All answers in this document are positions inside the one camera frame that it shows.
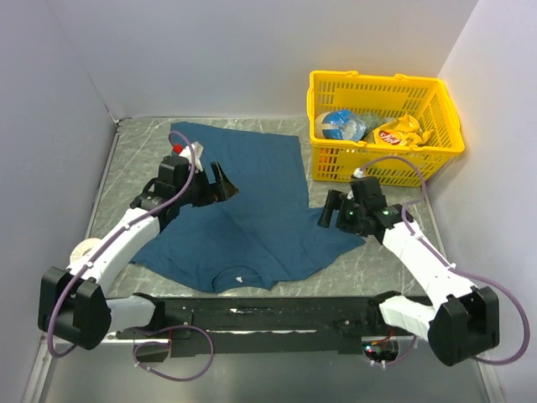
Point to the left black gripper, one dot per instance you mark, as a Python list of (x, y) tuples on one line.
[(226, 187)]

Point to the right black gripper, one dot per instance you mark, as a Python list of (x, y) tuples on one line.
[(335, 201)]

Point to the blue t-shirt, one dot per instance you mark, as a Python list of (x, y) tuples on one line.
[(265, 234)]

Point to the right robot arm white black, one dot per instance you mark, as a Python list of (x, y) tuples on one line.
[(461, 319)]

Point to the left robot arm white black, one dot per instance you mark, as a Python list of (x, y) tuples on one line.
[(73, 303)]

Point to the blue clear plastic package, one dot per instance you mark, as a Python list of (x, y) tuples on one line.
[(340, 125)]

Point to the yellow plastic basket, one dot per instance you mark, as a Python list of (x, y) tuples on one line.
[(373, 99)]

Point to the yellow chips bag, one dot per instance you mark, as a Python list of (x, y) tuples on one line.
[(402, 131)]

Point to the blue wrapped toilet paper roll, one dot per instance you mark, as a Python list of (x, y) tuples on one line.
[(82, 249)]

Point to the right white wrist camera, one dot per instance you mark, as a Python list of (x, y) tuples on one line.
[(358, 174)]

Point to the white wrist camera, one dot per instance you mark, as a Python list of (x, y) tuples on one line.
[(358, 174), (192, 153)]

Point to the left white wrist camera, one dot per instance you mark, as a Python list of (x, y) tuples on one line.
[(192, 153)]

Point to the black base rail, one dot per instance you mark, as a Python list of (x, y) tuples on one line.
[(267, 325)]

